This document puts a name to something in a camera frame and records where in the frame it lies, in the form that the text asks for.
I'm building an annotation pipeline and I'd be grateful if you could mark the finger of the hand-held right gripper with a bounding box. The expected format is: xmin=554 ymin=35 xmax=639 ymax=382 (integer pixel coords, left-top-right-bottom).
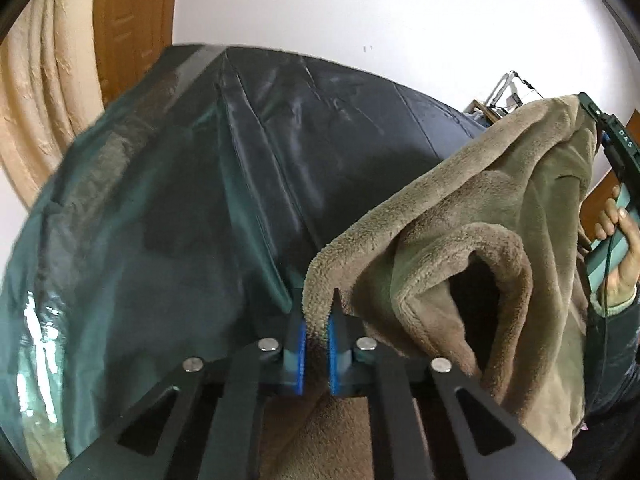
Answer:
xmin=579 ymin=92 xmax=609 ymax=124

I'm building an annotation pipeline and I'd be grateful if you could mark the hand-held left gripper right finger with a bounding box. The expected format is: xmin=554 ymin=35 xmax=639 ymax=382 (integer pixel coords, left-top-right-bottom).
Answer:
xmin=327 ymin=287 xmax=577 ymax=480

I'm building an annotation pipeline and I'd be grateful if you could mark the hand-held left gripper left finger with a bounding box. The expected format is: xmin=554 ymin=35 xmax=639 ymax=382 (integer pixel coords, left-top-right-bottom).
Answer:
xmin=57 ymin=310 xmax=307 ymax=480

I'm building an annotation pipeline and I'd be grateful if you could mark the brown fleece sweater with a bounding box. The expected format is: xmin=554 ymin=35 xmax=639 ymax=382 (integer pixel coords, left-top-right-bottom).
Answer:
xmin=260 ymin=94 xmax=601 ymax=480

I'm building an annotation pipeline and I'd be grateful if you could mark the person's right forearm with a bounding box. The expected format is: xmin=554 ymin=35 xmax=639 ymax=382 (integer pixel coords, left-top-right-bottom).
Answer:
xmin=582 ymin=285 xmax=640 ymax=416

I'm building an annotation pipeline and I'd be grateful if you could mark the person's right hand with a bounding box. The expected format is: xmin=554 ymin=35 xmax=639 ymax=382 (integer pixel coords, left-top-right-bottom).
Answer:
xmin=591 ymin=185 xmax=640 ymax=308

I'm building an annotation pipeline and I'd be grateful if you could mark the desk lamp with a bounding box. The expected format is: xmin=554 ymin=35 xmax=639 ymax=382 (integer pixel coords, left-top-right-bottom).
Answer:
xmin=487 ymin=70 xmax=547 ymax=111

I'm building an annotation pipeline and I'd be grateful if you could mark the dark green bed cover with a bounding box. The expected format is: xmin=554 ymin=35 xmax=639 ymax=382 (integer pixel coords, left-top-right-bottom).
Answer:
xmin=0 ymin=44 xmax=488 ymax=480

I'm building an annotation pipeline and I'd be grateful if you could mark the beige curtain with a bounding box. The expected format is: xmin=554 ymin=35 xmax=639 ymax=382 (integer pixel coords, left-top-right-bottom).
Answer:
xmin=0 ymin=0 xmax=107 ymax=208

